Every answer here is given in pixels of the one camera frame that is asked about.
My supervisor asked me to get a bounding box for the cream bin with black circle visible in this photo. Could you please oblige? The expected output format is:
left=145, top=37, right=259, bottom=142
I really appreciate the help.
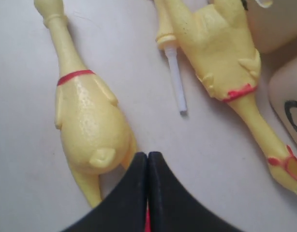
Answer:
left=268, top=63, right=297, bottom=145

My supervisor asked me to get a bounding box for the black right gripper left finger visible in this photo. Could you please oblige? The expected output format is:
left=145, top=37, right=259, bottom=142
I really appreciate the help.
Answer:
left=64, top=152, right=148, bottom=232

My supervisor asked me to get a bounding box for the whole rubber chicken front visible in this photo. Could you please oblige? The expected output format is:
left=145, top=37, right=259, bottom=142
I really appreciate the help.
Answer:
left=34, top=0, right=137, bottom=207

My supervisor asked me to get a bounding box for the whole rubber chicken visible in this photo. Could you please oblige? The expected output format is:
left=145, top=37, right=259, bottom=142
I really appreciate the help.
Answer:
left=153, top=0, right=297, bottom=197
left=34, top=0, right=137, bottom=207

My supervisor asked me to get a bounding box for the cream left plastic bin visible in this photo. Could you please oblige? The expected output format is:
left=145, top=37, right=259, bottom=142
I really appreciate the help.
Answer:
left=242, top=0, right=297, bottom=53

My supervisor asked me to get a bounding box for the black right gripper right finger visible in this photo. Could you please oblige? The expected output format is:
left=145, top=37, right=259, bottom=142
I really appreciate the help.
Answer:
left=148, top=151, right=240, bottom=232

